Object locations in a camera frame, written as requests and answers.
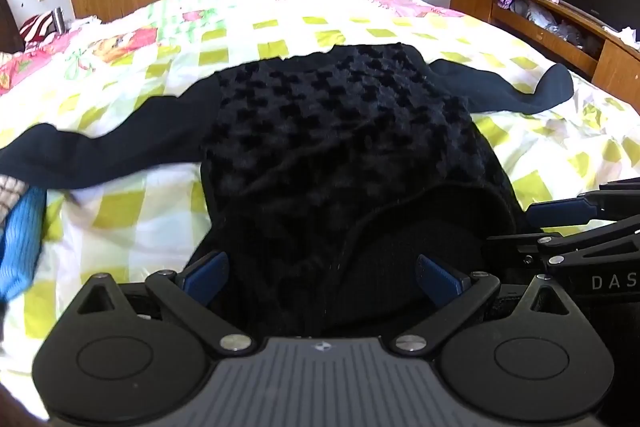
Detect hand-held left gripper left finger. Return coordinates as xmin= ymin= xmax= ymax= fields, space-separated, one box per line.
xmin=77 ymin=251 xmax=252 ymax=355

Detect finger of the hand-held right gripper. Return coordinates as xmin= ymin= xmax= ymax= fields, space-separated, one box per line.
xmin=526 ymin=179 xmax=640 ymax=229
xmin=486 ymin=216 xmax=640 ymax=269

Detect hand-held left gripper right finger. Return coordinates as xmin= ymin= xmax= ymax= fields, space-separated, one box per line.
xmin=392 ymin=254 xmax=571 ymax=354

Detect black knitted sweater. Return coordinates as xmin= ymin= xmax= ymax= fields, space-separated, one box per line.
xmin=0 ymin=42 xmax=573 ymax=340

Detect wooden television cabinet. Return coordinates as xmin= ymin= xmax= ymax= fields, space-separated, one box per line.
xmin=449 ymin=0 xmax=640 ymax=114

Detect clear plastic bags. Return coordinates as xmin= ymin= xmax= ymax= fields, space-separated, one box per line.
xmin=509 ymin=0 xmax=598 ymax=54

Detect blue ribbed garment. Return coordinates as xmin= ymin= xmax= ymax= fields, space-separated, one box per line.
xmin=0 ymin=184 xmax=49 ymax=304

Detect beige striped cloth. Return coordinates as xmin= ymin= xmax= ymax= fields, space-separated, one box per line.
xmin=0 ymin=174 xmax=27 ymax=229

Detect checked floral bed sheet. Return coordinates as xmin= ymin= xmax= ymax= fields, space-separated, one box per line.
xmin=0 ymin=0 xmax=640 ymax=423

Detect red white striped cloth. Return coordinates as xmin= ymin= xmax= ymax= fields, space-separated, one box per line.
xmin=19 ymin=9 xmax=67 ymax=44

